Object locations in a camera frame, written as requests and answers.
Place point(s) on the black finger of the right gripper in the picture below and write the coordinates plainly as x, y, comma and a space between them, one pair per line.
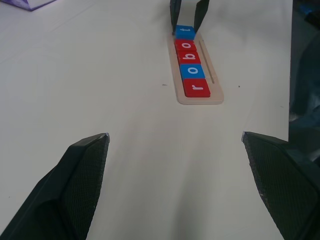
202, 12
175, 12

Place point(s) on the blue t letter tile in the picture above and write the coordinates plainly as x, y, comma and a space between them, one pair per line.
185, 31

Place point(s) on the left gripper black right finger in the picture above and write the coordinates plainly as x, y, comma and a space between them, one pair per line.
287, 187

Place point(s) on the purple and white box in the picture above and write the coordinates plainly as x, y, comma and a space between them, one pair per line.
25, 3

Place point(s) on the red r letter tile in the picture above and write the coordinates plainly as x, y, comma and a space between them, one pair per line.
196, 88

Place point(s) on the wooden letter tray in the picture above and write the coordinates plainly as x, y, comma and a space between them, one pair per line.
215, 98

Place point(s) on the blue o letter tile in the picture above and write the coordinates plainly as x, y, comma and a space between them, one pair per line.
192, 71

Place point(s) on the red b letter tile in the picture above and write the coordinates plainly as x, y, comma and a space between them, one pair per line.
188, 57

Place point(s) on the red o letter tile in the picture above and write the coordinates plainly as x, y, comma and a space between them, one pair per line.
185, 45

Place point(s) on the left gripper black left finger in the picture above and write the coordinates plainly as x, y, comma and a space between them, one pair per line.
62, 187

